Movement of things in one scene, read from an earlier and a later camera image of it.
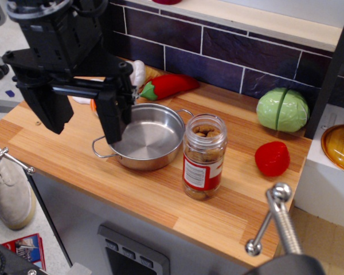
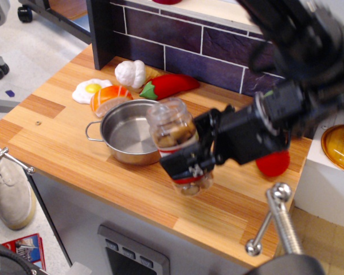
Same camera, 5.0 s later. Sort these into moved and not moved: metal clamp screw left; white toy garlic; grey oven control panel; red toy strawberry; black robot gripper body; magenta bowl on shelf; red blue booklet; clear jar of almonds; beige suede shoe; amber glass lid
Moved: black robot gripper body; clear jar of almonds
Not moved: amber glass lid; red toy strawberry; metal clamp screw left; magenta bowl on shelf; beige suede shoe; grey oven control panel; white toy garlic; red blue booklet
